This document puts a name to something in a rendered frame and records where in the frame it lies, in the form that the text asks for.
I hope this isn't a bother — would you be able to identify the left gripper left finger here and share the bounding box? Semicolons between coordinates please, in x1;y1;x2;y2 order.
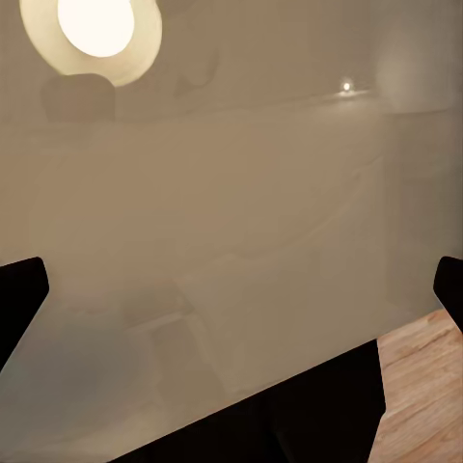
0;257;49;370

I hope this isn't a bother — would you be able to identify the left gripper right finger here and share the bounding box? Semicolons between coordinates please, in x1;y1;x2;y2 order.
433;257;463;333

